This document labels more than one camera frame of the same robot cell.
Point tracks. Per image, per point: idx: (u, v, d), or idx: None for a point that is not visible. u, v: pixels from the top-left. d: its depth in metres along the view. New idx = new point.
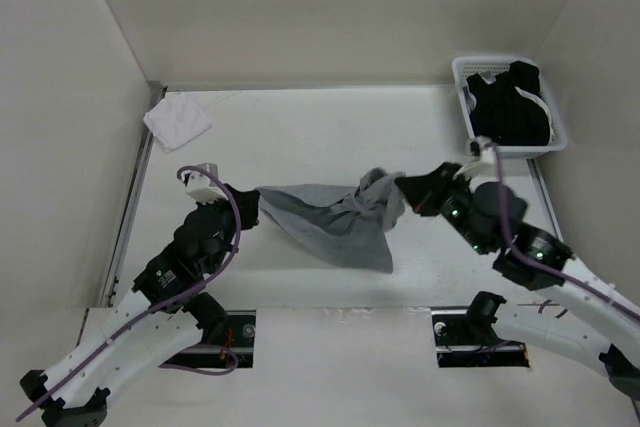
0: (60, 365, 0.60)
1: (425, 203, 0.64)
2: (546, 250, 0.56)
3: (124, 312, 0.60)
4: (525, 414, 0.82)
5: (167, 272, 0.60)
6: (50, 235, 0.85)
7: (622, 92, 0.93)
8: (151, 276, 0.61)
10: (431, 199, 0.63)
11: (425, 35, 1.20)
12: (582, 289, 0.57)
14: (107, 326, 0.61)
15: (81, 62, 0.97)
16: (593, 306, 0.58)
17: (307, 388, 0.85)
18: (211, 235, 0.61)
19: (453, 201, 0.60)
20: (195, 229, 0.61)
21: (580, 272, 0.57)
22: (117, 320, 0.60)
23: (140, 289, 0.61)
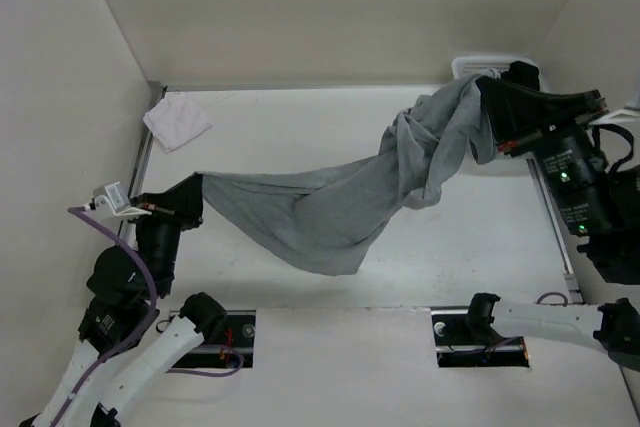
0: (41, 421, 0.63)
1: (520, 144, 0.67)
2: None
3: (78, 364, 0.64)
4: (524, 414, 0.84)
5: (103, 319, 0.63)
6: (51, 238, 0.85)
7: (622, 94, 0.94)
8: (90, 323, 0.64)
10: (535, 145, 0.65)
11: (426, 35, 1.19)
12: None
14: (67, 381, 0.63)
15: (79, 60, 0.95)
16: None
17: (310, 389, 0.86)
18: (126, 282, 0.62)
19: (565, 162, 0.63)
20: (108, 278, 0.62)
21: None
22: (75, 372, 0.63)
23: (88, 336, 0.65)
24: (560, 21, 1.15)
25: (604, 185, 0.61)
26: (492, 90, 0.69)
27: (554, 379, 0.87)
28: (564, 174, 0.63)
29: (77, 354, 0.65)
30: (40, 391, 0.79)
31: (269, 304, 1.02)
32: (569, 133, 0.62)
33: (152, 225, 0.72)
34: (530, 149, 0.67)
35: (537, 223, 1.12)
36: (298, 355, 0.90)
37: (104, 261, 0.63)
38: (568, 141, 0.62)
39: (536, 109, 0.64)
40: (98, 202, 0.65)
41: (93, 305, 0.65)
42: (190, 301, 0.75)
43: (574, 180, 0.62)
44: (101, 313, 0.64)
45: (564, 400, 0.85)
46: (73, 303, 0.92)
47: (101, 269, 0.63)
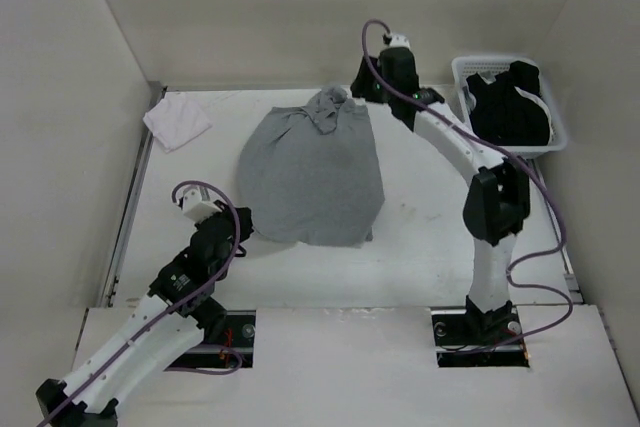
0: (80, 370, 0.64)
1: (358, 91, 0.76)
2: (426, 94, 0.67)
3: (142, 315, 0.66)
4: (523, 413, 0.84)
5: (181, 276, 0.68)
6: (51, 237, 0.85)
7: (620, 94, 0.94)
8: (166, 281, 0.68)
10: (360, 85, 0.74)
11: (426, 35, 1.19)
12: (434, 115, 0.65)
14: (126, 330, 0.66)
15: (79, 60, 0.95)
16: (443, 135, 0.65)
17: (310, 388, 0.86)
18: (225, 238, 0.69)
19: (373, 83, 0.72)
20: (207, 234, 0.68)
21: (443, 110, 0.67)
22: (136, 323, 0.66)
23: (156, 292, 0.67)
24: (560, 21, 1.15)
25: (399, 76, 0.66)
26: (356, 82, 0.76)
27: (554, 379, 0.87)
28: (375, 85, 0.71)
29: (141, 305, 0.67)
30: (40, 389, 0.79)
31: (268, 303, 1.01)
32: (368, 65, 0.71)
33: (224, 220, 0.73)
34: (366, 92, 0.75)
35: (538, 223, 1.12)
36: (297, 354, 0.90)
37: (207, 225, 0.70)
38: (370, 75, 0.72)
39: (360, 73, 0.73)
40: (186, 197, 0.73)
41: (169, 265, 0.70)
42: (207, 304, 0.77)
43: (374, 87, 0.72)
44: (178, 272, 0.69)
45: (565, 400, 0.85)
46: (73, 303, 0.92)
47: (204, 228, 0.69)
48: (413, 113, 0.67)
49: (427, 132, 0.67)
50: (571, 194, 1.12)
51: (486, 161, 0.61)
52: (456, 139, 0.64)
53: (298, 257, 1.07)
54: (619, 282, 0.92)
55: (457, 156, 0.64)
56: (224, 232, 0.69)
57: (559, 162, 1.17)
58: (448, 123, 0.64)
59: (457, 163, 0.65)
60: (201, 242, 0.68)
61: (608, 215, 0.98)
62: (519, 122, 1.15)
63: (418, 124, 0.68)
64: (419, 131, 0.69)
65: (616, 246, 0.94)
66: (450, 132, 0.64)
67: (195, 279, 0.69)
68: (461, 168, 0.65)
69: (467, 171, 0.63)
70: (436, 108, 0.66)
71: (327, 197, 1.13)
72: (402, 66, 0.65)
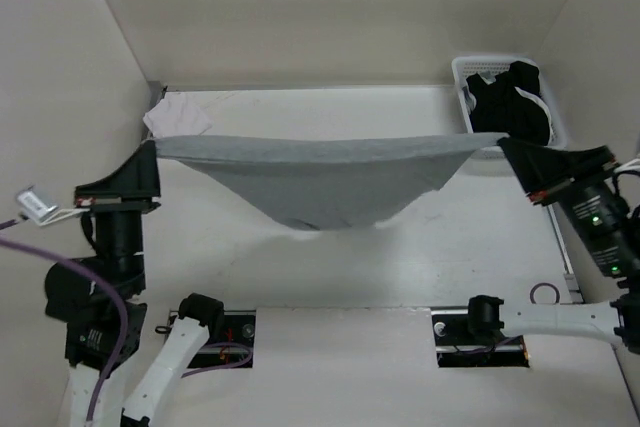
0: None
1: (552, 196, 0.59)
2: None
3: (82, 390, 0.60)
4: (523, 413, 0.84)
5: (88, 334, 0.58)
6: (51, 237, 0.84)
7: (620, 96, 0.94)
8: (79, 344, 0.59)
10: (566, 194, 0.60)
11: (426, 34, 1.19)
12: None
14: (77, 410, 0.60)
15: (80, 62, 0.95)
16: None
17: (311, 388, 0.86)
18: (85, 293, 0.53)
19: (593, 209, 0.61)
20: (59, 301, 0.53)
21: None
22: (79, 400, 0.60)
23: (80, 360, 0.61)
24: (560, 21, 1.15)
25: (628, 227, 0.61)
26: (531, 153, 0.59)
27: (554, 379, 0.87)
28: (595, 219, 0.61)
29: (75, 379, 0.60)
30: (40, 390, 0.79)
31: (269, 303, 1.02)
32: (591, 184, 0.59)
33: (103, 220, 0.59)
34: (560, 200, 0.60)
35: (538, 222, 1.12)
36: (298, 354, 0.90)
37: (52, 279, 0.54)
38: (592, 191, 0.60)
39: (578, 161, 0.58)
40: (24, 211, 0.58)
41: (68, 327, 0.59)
42: (200, 301, 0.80)
43: (607, 238, 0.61)
44: (83, 330, 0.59)
45: (564, 401, 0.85)
46: None
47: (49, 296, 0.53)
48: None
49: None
50: None
51: None
52: None
53: (298, 256, 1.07)
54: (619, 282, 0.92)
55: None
56: (76, 286, 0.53)
57: None
58: None
59: None
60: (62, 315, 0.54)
61: None
62: (519, 122, 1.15)
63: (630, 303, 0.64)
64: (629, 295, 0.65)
65: None
66: None
67: (106, 330, 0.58)
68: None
69: None
70: None
71: None
72: None
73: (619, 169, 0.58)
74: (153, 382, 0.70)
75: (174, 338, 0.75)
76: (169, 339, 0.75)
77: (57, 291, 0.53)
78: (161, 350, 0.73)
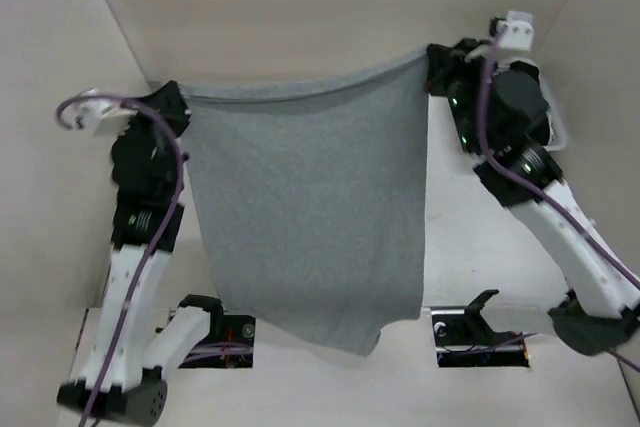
0: (92, 362, 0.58)
1: (434, 82, 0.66)
2: (535, 165, 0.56)
3: (124, 272, 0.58)
4: (521, 412, 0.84)
5: (139, 214, 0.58)
6: (52, 237, 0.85)
7: (620, 95, 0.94)
8: (126, 229, 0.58)
10: (442, 76, 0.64)
11: (426, 34, 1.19)
12: (559, 214, 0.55)
14: (117, 294, 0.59)
15: (80, 62, 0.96)
16: (565, 238, 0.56)
17: (310, 387, 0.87)
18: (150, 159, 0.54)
19: (457, 87, 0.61)
20: (131, 160, 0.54)
21: (561, 196, 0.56)
22: (122, 284, 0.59)
23: (124, 241, 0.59)
24: (560, 20, 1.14)
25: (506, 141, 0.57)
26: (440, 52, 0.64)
27: (554, 379, 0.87)
28: (456, 101, 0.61)
29: (116, 263, 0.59)
30: (40, 389, 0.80)
31: None
32: (458, 75, 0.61)
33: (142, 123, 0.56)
34: (441, 87, 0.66)
35: None
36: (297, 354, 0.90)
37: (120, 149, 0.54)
38: (458, 77, 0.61)
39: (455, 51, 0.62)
40: (80, 115, 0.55)
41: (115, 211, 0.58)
42: (201, 299, 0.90)
43: (458, 116, 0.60)
44: (131, 211, 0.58)
45: (564, 400, 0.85)
46: (74, 303, 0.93)
47: (117, 156, 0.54)
48: (510, 184, 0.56)
49: (534, 223, 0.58)
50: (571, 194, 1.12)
51: (624, 290, 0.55)
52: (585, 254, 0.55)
53: None
54: None
55: (564, 249, 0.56)
56: (140, 153, 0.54)
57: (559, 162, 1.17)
58: (581, 232, 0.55)
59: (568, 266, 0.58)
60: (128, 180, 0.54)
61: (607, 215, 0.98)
62: None
63: (525, 215, 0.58)
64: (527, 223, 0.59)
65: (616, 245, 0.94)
66: (579, 242, 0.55)
67: (156, 209, 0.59)
68: (551, 240, 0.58)
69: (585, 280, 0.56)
70: (553, 195, 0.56)
71: None
72: (519, 132, 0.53)
73: (470, 56, 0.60)
74: (158, 354, 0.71)
75: (174, 322, 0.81)
76: (173, 322, 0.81)
77: (129, 158, 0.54)
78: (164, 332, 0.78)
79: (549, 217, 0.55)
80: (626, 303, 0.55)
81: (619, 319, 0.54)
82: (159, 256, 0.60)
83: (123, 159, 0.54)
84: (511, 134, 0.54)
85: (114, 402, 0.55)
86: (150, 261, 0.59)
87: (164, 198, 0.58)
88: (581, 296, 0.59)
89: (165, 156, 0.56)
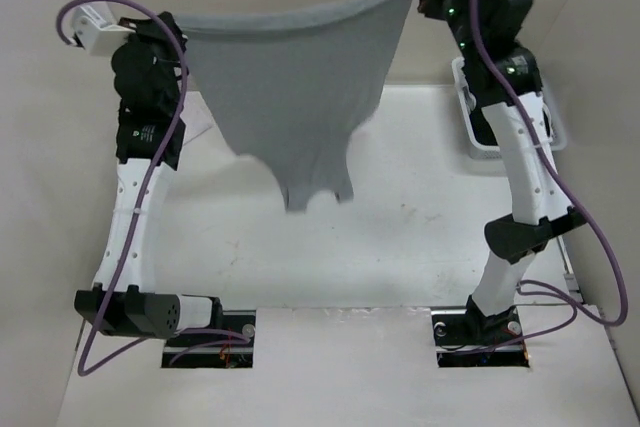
0: (105, 267, 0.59)
1: (429, 1, 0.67)
2: (518, 68, 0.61)
3: (131, 181, 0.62)
4: (523, 412, 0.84)
5: (143, 129, 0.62)
6: (52, 235, 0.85)
7: (620, 93, 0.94)
8: (129, 141, 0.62)
10: None
11: (426, 34, 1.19)
12: (521, 119, 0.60)
14: (125, 204, 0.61)
15: (80, 62, 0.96)
16: (519, 144, 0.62)
17: (310, 388, 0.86)
18: (151, 61, 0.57)
19: None
20: (132, 68, 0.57)
21: (532, 106, 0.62)
22: (130, 193, 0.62)
23: (130, 155, 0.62)
24: (560, 20, 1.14)
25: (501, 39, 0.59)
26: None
27: (554, 379, 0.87)
28: (452, 10, 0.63)
29: (123, 175, 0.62)
30: (40, 388, 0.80)
31: (268, 304, 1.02)
32: None
33: (142, 40, 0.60)
34: (437, 2, 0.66)
35: None
36: (296, 353, 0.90)
37: (120, 56, 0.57)
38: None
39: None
40: (80, 30, 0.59)
41: (122, 127, 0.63)
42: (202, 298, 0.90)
43: (451, 17, 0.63)
44: (138, 126, 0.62)
45: (565, 400, 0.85)
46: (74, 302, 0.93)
47: (122, 65, 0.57)
48: (490, 81, 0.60)
49: (501, 126, 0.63)
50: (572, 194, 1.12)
51: (553, 203, 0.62)
52: (531, 162, 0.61)
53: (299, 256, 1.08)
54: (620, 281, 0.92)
55: (514, 150, 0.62)
56: (145, 53, 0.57)
57: (560, 161, 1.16)
58: (535, 143, 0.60)
59: (513, 177, 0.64)
60: (131, 82, 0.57)
61: (608, 214, 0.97)
62: None
63: (495, 117, 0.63)
64: (494, 128, 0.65)
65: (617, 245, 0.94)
66: (529, 150, 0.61)
67: (159, 124, 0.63)
68: (507, 141, 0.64)
69: (522, 190, 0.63)
70: (526, 101, 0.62)
71: (325, 197, 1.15)
72: (505, 19, 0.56)
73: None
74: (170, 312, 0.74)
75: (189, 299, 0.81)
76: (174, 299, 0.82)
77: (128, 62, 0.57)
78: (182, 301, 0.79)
79: (511, 121, 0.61)
80: (548, 215, 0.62)
81: (536, 224, 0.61)
82: (165, 168, 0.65)
83: (123, 66, 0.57)
84: (497, 21, 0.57)
85: (131, 301, 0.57)
86: (158, 169, 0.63)
87: (167, 113, 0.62)
88: (514, 201, 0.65)
89: (163, 65, 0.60)
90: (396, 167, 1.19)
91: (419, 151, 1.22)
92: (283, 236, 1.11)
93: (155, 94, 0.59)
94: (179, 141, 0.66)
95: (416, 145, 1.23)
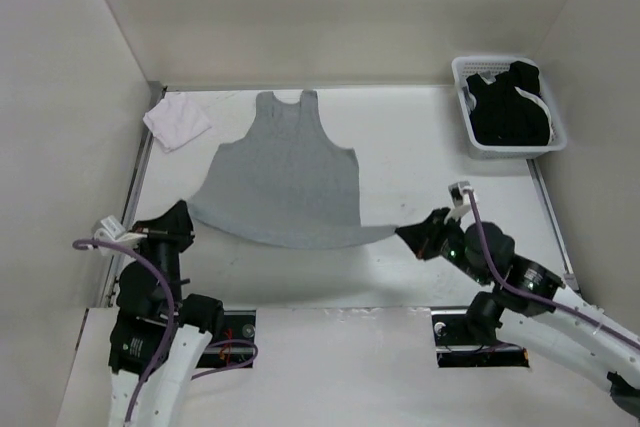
0: None
1: (425, 248, 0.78)
2: (537, 281, 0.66)
3: (122, 393, 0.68)
4: (522, 413, 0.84)
5: (132, 342, 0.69)
6: (52, 237, 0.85)
7: (621, 94, 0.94)
8: (120, 353, 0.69)
10: (430, 243, 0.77)
11: (427, 34, 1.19)
12: (573, 314, 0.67)
14: (116, 412, 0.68)
15: (80, 63, 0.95)
16: (584, 330, 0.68)
17: (311, 389, 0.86)
18: (153, 283, 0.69)
19: (449, 243, 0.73)
20: (128, 289, 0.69)
21: (570, 299, 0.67)
22: (120, 403, 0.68)
23: (122, 366, 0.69)
24: (560, 21, 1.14)
25: (518, 267, 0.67)
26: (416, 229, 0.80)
27: (554, 379, 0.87)
28: (453, 252, 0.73)
29: (116, 385, 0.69)
30: (41, 389, 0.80)
31: (268, 304, 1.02)
32: (450, 236, 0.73)
33: (151, 246, 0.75)
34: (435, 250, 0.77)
35: (538, 222, 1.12)
36: (297, 354, 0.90)
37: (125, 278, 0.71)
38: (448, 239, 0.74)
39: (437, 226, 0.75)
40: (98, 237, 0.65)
41: (115, 335, 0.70)
42: (204, 302, 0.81)
43: (458, 260, 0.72)
44: (126, 339, 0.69)
45: (565, 401, 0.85)
46: (74, 303, 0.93)
47: (125, 286, 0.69)
48: (522, 301, 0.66)
49: (560, 323, 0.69)
50: (572, 195, 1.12)
51: None
52: (606, 340, 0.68)
53: (298, 256, 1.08)
54: (621, 283, 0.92)
55: (596, 346, 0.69)
56: (145, 277, 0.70)
57: (559, 162, 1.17)
58: (596, 326, 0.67)
59: (603, 354, 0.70)
60: (130, 299, 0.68)
61: (609, 215, 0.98)
62: (518, 122, 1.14)
63: (551, 319, 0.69)
64: (555, 326, 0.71)
65: (618, 246, 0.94)
66: (596, 332, 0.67)
67: (148, 336, 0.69)
68: (585, 340, 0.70)
69: (618, 363, 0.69)
70: (562, 301, 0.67)
71: (325, 197, 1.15)
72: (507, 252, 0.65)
73: (448, 216, 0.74)
74: (161, 396, 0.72)
75: (175, 351, 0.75)
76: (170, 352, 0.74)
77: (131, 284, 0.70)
78: (164, 368, 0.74)
79: (565, 318, 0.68)
80: None
81: None
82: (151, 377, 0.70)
83: (125, 283, 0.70)
84: (503, 255, 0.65)
85: None
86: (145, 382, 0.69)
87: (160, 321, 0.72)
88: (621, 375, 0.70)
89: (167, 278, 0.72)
90: (397, 168, 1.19)
91: (419, 151, 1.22)
92: (283, 236, 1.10)
93: (151, 305, 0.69)
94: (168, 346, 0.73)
95: (417, 145, 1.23)
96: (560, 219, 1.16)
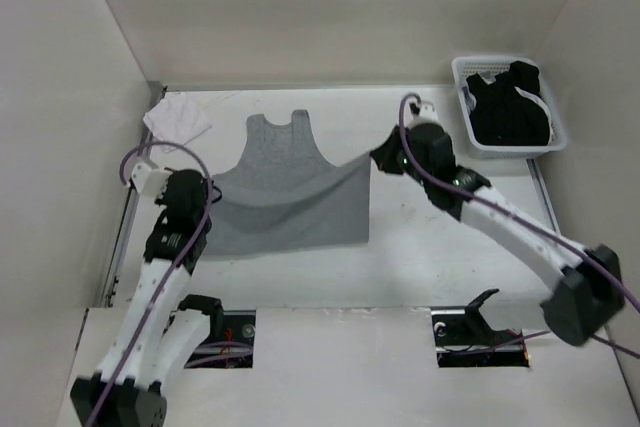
0: (113, 354, 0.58)
1: (385, 162, 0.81)
2: (466, 181, 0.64)
3: (150, 279, 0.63)
4: (522, 412, 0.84)
5: (171, 236, 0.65)
6: (52, 236, 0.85)
7: (621, 94, 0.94)
8: (158, 245, 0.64)
10: (388, 157, 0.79)
11: (426, 34, 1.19)
12: (487, 204, 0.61)
14: (140, 299, 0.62)
15: (79, 63, 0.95)
16: (498, 224, 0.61)
17: (310, 389, 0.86)
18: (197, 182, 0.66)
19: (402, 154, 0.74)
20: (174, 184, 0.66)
21: (490, 195, 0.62)
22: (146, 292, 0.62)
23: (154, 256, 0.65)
24: (560, 20, 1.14)
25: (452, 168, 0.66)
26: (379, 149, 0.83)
27: (554, 379, 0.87)
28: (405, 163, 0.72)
29: (145, 272, 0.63)
30: (41, 388, 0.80)
31: (267, 304, 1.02)
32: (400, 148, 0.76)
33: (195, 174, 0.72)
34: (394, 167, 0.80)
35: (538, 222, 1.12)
36: (296, 353, 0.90)
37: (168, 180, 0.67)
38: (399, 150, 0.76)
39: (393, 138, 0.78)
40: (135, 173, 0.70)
41: (154, 235, 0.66)
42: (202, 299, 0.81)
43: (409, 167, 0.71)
44: (167, 233, 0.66)
45: (565, 400, 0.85)
46: (73, 303, 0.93)
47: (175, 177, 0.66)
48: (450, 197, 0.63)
49: (476, 220, 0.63)
50: (572, 194, 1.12)
51: (564, 254, 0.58)
52: (520, 232, 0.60)
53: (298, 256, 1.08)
54: None
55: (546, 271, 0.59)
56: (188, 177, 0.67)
57: (559, 161, 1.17)
58: (508, 214, 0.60)
59: (529, 261, 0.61)
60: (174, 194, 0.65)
61: (609, 214, 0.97)
62: (518, 122, 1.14)
63: (467, 215, 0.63)
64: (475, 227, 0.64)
65: (618, 245, 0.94)
66: (509, 222, 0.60)
67: (186, 232, 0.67)
68: (539, 269, 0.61)
69: (544, 268, 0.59)
70: (483, 195, 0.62)
71: None
72: (439, 149, 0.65)
73: None
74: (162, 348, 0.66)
75: (178, 325, 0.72)
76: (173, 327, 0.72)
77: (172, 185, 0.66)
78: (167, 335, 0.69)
79: (480, 214, 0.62)
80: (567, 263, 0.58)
81: (562, 279, 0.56)
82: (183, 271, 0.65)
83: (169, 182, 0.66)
84: (434, 152, 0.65)
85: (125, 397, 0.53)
86: (177, 272, 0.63)
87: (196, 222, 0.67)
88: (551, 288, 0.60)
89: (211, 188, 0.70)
90: None
91: None
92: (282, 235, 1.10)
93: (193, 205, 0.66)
94: (198, 249, 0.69)
95: None
96: (560, 218, 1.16)
